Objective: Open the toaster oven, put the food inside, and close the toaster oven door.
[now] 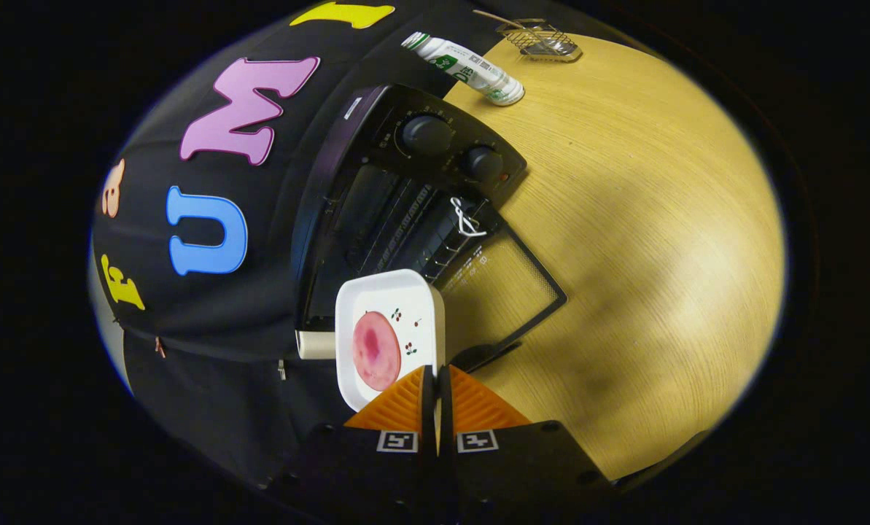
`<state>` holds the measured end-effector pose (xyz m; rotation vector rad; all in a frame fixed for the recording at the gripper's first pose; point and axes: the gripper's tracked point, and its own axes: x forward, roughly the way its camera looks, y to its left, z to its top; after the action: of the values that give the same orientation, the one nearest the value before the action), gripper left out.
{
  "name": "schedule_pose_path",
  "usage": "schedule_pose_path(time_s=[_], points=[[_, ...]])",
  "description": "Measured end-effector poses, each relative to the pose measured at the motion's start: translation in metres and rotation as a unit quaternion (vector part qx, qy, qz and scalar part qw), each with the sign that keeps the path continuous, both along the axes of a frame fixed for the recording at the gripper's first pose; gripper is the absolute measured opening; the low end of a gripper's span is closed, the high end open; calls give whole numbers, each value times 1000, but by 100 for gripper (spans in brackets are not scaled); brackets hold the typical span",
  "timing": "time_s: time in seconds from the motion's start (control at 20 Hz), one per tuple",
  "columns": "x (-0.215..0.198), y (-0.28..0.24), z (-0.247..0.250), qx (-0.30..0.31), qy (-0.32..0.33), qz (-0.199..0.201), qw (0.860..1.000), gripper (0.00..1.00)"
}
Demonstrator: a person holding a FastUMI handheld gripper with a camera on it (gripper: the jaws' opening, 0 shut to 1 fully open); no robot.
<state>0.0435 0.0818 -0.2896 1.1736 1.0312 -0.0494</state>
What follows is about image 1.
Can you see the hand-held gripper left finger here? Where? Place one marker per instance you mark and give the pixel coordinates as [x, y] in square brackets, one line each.
[376, 467]

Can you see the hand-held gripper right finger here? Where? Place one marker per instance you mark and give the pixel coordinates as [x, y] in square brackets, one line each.
[507, 467]

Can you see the pink round ham slice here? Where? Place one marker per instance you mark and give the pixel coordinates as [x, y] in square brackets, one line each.
[376, 350]

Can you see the white square plate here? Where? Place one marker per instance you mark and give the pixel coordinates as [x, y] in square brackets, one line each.
[413, 313]

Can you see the black toaster oven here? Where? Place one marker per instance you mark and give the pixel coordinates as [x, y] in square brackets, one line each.
[376, 124]

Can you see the white bread toaster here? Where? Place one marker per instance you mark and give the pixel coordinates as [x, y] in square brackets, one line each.
[316, 345]

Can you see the black backdrop cloth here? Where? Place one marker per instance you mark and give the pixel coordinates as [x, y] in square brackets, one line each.
[187, 313]

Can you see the pink clothespin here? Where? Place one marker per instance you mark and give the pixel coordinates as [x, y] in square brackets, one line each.
[160, 347]

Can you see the white bottle with green label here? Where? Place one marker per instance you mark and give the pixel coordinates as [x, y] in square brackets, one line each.
[471, 69]

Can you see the thin wooden stick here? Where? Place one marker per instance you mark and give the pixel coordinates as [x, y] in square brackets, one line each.
[493, 17]

